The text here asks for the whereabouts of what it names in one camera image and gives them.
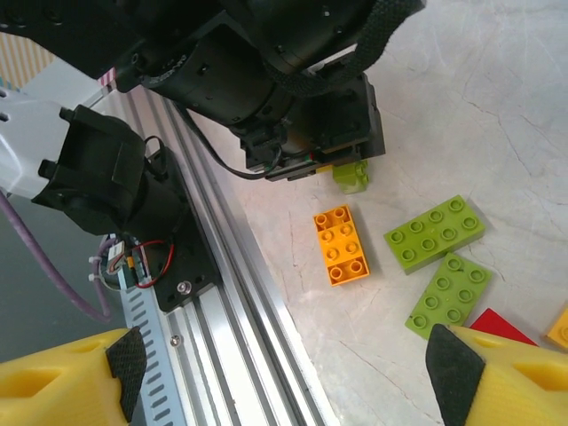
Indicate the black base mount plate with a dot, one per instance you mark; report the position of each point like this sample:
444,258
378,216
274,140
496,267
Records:
191,266

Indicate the green lego brick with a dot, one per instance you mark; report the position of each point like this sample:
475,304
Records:
448,295
435,235
352,179

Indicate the red lego brick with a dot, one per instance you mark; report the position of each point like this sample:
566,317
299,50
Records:
499,326

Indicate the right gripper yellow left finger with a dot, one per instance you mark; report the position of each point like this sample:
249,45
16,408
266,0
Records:
53,390

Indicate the orange lego brick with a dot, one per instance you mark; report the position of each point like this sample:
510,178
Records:
558,326
341,246

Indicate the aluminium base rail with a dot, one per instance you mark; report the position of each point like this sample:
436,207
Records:
248,355

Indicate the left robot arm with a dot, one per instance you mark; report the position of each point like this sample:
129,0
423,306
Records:
102,177

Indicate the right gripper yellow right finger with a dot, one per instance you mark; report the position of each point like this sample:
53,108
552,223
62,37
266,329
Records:
523,390

